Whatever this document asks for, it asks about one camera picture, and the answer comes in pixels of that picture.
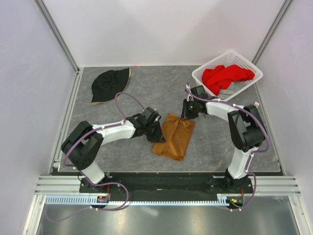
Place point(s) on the right aluminium frame post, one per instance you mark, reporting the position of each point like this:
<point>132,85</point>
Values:
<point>272,29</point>

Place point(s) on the left aluminium frame post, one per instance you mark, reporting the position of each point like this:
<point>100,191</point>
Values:
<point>56,33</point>

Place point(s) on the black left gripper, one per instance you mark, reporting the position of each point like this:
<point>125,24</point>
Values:
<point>158,137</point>

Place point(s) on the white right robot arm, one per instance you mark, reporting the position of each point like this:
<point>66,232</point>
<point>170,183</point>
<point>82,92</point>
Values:
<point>247,130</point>

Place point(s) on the red cloth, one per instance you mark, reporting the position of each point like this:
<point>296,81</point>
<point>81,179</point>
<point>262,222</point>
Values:
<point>221,77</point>

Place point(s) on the aluminium frame post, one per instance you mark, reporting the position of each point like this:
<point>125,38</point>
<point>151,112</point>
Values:
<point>56,33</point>
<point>272,29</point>

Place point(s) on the white plastic basket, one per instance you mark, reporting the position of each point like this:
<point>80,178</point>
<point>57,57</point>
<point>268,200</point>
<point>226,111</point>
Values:
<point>227,59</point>

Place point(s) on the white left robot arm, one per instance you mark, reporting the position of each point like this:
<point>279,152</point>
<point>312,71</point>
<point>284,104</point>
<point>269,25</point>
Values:
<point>82,145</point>

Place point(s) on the slotted cable duct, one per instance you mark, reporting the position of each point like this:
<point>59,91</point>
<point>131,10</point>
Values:
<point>97,201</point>

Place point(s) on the black bucket hat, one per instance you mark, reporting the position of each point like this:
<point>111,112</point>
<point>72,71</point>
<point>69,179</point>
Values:
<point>108,84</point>

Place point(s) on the grey cloth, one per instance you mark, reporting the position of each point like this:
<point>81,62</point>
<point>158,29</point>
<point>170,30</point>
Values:
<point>225,93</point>

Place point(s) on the aluminium front rail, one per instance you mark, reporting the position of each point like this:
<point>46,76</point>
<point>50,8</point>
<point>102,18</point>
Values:
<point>265,185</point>

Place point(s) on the orange cloth napkin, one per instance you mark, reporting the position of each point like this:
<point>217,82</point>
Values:
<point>177,133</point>

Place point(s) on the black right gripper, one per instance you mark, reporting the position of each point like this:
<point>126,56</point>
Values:
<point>185,114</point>

